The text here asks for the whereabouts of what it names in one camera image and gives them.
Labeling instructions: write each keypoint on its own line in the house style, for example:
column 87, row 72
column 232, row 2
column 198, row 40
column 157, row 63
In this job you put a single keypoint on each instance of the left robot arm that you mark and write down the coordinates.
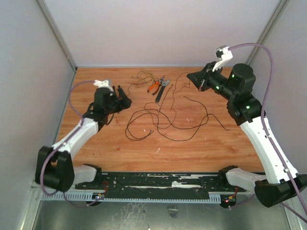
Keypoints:
column 54, row 166

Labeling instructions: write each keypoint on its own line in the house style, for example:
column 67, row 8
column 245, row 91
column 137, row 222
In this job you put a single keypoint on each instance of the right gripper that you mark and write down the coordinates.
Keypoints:
column 204, row 79

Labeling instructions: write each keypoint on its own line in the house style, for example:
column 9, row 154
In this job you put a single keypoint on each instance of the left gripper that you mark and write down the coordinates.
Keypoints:
column 124, row 103

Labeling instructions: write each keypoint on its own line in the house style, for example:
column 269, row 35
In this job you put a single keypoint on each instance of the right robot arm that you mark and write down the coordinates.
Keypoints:
column 280, row 180

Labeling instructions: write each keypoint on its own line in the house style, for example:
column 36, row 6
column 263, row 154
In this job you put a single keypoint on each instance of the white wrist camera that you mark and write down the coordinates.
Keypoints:
column 103, row 84
column 224, row 55

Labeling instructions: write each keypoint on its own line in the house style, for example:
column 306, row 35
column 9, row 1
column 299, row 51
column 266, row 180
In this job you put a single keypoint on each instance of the aluminium frame post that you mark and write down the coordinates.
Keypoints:
column 56, row 32
column 268, row 29

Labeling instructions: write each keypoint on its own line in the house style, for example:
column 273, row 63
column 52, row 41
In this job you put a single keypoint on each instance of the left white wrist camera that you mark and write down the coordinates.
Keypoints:
column 103, row 84

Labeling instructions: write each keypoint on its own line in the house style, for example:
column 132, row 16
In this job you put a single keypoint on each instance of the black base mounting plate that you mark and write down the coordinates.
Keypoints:
column 159, row 184

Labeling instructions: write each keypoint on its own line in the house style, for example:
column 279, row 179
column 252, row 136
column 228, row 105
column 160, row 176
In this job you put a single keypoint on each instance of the left aluminium frame post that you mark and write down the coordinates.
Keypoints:
column 56, row 32

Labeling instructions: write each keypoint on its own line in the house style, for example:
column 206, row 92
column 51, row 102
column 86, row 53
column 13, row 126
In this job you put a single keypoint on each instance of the grey slotted cable duct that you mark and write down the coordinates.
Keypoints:
column 95, row 197

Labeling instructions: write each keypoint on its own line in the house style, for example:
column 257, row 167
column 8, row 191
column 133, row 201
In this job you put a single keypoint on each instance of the orange needle nose pliers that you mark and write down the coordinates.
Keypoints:
column 157, row 84

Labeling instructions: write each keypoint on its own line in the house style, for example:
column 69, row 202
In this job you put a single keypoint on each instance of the black adjustable wrench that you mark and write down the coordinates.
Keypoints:
column 164, row 83

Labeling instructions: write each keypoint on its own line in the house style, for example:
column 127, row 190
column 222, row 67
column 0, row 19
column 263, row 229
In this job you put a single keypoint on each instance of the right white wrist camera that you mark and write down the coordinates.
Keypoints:
column 224, row 55

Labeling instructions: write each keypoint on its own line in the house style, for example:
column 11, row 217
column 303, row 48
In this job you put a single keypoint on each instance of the right aluminium frame post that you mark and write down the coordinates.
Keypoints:
column 268, row 29

